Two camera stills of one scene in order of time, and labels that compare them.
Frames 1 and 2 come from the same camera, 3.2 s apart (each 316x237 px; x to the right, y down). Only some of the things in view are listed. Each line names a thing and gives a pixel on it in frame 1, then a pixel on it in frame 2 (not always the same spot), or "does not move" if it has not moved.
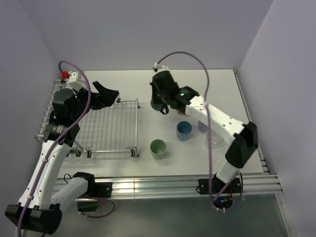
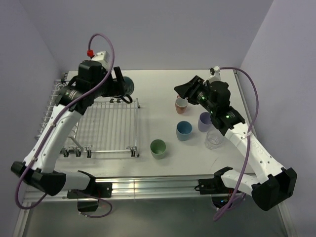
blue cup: x=183 y=130 does not move
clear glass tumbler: x=217 y=140 does not move
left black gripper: x=104 y=98 -> x=114 y=89
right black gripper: x=154 y=98 -> x=189 y=89
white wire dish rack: x=114 y=128 does not move
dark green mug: x=160 y=106 -> x=126 y=88
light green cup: x=158 y=148 does not move
